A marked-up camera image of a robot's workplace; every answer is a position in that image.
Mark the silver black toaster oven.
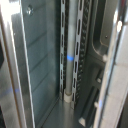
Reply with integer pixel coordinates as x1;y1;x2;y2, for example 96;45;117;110
59;0;128;128

